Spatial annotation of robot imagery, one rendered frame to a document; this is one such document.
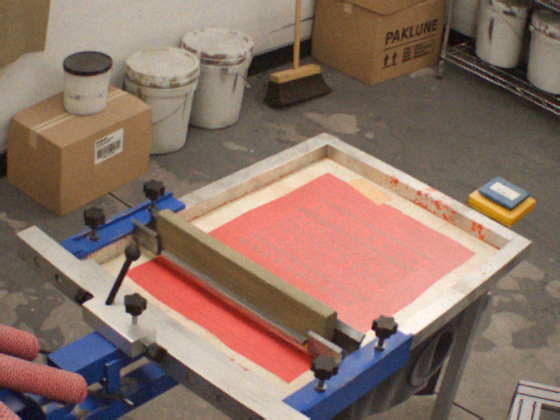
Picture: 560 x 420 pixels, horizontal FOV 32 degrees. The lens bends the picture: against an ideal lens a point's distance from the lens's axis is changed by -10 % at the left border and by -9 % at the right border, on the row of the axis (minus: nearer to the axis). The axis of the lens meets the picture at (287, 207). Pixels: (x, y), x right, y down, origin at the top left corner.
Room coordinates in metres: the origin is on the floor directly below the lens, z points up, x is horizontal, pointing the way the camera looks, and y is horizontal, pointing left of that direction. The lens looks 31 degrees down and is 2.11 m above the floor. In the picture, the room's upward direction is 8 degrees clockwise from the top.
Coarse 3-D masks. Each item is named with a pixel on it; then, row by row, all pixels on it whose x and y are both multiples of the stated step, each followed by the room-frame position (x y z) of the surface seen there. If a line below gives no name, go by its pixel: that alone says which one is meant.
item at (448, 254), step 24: (408, 216) 1.94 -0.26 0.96; (408, 240) 1.84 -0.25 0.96; (432, 240) 1.86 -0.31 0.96; (432, 264) 1.77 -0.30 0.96; (456, 264) 1.78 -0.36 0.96; (312, 288) 1.63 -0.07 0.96; (408, 288) 1.67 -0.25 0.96; (240, 312) 1.53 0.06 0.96; (360, 312) 1.58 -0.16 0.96; (384, 312) 1.58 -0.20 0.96; (240, 336) 1.46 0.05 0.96; (264, 336) 1.47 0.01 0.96; (264, 360) 1.40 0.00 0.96; (288, 360) 1.41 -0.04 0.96
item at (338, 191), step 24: (312, 192) 1.98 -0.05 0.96; (336, 192) 1.99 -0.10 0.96; (240, 216) 1.84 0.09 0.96; (264, 216) 1.86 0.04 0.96; (360, 216) 1.91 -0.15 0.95; (384, 216) 1.92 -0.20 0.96; (144, 264) 1.63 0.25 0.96; (168, 264) 1.64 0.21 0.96; (264, 264) 1.69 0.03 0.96; (144, 288) 1.55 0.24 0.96; (168, 288) 1.56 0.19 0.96; (192, 288) 1.58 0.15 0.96; (192, 312) 1.50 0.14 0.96; (216, 312) 1.51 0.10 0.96
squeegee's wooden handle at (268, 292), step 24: (168, 216) 1.64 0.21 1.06; (168, 240) 1.63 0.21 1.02; (192, 240) 1.59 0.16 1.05; (216, 240) 1.59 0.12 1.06; (192, 264) 1.59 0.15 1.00; (216, 264) 1.55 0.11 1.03; (240, 264) 1.53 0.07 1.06; (240, 288) 1.52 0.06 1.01; (264, 288) 1.49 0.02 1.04; (288, 288) 1.47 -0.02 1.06; (288, 312) 1.45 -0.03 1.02; (312, 312) 1.42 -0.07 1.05; (336, 312) 1.43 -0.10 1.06
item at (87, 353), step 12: (84, 336) 1.27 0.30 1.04; (96, 336) 1.28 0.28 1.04; (72, 348) 1.24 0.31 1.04; (84, 348) 1.24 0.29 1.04; (96, 348) 1.25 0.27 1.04; (108, 348) 1.26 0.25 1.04; (48, 360) 1.20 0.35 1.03; (60, 360) 1.20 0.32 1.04; (72, 360) 1.21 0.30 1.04; (84, 360) 1.21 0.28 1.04; (96, 360) 1.22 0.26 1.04; (108, 360) 1.24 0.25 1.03; (132, 360) 1.29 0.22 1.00; (72, 372) 1.18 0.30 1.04; (84, 372) 1.20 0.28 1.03; (96, 372) 1.22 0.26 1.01
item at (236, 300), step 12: (168, 252) 1.62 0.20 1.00; (180, 264) 1.59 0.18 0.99; (192, 276) 1.57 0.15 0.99; (204, 276) 1.56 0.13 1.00; (216, 288) 1.53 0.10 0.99; (228, 300) 1.52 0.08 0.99; (240, 300) 1.51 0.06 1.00; (252, 312) 1.48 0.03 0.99; (264, 312) 1.48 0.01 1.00; (276, 324) 1.45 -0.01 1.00; (288, 336) 1.43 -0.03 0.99; (300, 336) 1.43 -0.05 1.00
